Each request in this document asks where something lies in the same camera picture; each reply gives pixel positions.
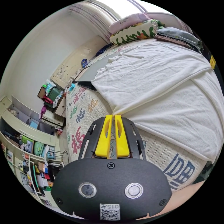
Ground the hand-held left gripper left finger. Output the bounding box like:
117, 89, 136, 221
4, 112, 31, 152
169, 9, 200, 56
95, 115, 112, 159

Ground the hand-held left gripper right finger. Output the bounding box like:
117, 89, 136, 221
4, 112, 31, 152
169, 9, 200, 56
114, 115, 130, 159

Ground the white long sleeve shirt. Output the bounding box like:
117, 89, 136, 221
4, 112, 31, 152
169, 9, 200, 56
91, 39, 221, 163

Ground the person's left forearm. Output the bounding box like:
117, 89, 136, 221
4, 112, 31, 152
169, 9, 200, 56
136, 182, 208, 221

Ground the bed with printed quilt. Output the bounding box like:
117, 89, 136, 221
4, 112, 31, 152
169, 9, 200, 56
51, 38, 212, 192

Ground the pile of clothes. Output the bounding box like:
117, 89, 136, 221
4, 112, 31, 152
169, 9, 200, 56
154, 27, 204, 51

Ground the cream bedside cabinet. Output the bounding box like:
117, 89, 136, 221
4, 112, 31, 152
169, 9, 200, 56
37, 82, 67, 128

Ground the grey flat folding board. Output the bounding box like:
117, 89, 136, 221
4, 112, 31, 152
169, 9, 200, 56
72, 52, 123, 91

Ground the cream open shelf unit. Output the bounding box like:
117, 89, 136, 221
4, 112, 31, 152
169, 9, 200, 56
0, 95, 69, 208

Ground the floral printed pillow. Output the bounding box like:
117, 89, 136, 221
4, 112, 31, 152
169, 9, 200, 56
110, 19, 165, 46

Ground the pink pillow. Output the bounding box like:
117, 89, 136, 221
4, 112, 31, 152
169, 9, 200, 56
109, 12, 153, 35

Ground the striped curtain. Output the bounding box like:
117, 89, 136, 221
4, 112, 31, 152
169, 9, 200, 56
68, 0, 123, 45

